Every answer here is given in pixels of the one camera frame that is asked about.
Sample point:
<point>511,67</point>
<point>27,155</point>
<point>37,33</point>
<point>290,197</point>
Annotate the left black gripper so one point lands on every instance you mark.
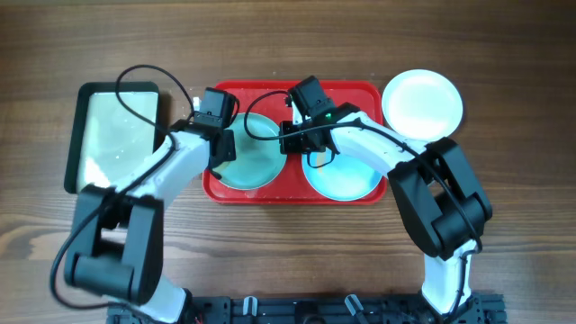
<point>230,148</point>

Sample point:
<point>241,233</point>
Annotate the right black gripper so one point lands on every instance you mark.
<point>288,145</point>

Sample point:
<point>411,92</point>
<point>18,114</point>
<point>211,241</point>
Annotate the light blue plate top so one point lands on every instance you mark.
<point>257,162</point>

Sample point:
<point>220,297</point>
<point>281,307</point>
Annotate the light blue plate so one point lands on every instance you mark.
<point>257,162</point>
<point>339,177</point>

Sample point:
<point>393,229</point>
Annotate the white round plate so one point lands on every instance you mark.
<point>422,104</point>

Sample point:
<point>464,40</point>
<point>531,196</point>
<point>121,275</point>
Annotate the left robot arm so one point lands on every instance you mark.
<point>115,248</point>

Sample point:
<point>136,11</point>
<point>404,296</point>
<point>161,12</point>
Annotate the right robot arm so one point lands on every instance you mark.
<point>441,201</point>

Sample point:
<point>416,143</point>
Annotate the red plastic tray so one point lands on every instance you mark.
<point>291,185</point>

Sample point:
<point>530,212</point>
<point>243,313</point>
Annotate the black water tray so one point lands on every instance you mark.
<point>107,141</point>

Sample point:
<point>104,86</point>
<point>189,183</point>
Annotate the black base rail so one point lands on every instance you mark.
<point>388,309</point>

